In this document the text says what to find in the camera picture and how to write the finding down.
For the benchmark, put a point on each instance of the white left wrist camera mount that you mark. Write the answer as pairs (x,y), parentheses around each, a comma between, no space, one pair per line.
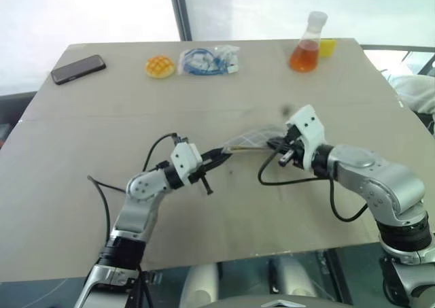
(181,162)

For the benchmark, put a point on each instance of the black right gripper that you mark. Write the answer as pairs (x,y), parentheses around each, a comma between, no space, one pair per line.
(296,148)

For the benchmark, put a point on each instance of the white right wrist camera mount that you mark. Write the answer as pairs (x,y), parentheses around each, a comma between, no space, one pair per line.
(309,124)

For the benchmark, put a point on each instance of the silver robot leg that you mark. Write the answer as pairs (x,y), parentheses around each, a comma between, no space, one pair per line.
(200,287)
(295,281)

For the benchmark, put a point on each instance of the yellow pineapple bun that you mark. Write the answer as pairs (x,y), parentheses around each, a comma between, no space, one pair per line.
(159,66)

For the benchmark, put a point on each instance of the dark window frame post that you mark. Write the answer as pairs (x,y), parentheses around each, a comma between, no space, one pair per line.
(181,12)

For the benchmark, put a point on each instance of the silver right robot leg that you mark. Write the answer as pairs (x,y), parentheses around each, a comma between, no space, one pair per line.
(295,281)

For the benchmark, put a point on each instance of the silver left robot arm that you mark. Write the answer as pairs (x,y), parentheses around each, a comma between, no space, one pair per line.
(139,189)

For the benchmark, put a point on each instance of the black smartphone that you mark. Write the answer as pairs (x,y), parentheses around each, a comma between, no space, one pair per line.
(78,69)

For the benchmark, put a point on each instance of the silver left robot leg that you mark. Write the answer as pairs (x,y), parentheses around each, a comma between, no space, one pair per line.
(200,287)

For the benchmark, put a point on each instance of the white garment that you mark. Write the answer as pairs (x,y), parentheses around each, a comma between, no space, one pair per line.
(418,94)

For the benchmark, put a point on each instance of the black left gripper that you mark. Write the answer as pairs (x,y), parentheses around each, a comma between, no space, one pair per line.
(203,165)

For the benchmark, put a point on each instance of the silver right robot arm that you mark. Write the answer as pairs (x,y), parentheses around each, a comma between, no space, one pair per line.
(374,179)

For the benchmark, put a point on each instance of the grey plaid pouch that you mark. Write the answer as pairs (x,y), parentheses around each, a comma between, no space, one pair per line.
(251,138)

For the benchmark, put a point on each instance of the glass flask with orange liquid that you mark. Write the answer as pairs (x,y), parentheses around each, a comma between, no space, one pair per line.
(304,58)

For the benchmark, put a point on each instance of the yellow sponge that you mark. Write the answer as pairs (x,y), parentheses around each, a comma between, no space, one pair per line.
(329,48)

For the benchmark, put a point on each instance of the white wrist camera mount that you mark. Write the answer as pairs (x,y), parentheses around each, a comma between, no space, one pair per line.
(181,162)
(309,124)

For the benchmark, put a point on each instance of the silver robot torso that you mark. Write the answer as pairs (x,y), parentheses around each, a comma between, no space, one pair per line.
(278,304)

